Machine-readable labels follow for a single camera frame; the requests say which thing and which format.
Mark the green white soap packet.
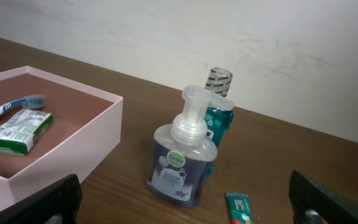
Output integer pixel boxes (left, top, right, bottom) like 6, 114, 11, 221
0, 109, 53, 156

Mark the foam handwash pump bottle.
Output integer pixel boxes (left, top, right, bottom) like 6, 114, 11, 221
146, 85, 234, 207

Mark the teal mouthwash bottle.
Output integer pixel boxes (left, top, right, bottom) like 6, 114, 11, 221
203, 67, 235, 179

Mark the red green toothpaste tube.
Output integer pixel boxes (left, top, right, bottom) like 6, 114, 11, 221
224, 192, 253, 224

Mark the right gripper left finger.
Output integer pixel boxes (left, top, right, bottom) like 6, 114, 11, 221
0, 174, 82, 224

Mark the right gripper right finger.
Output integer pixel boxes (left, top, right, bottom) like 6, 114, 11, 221
288, 170, 358, 224

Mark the pink open cardboard box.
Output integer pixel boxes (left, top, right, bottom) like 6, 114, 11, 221
0, 66, 124, 211

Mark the blue white toothbrush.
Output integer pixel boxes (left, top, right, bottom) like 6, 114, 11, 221
0, 95, 46, 115

